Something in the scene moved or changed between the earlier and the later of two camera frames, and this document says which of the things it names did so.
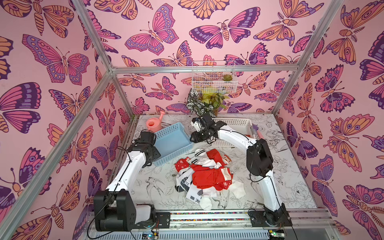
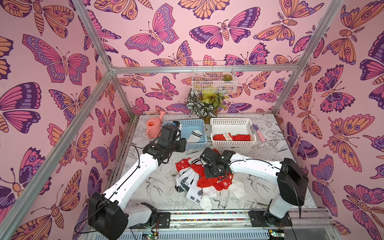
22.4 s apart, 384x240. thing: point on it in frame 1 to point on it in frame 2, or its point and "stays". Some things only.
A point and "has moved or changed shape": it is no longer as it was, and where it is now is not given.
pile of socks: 184,179 stays
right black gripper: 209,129 to 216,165
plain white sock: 208,194 stays
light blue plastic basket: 170,141 has moved or changed shape
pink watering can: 154,124 stays
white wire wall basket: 214,76 stays
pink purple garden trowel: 255,127 stays
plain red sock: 208,177 has moved or changed shape
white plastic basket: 244,126 stays
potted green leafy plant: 206,103 stays
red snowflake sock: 182,163 stays
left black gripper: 154,151 to 182,145
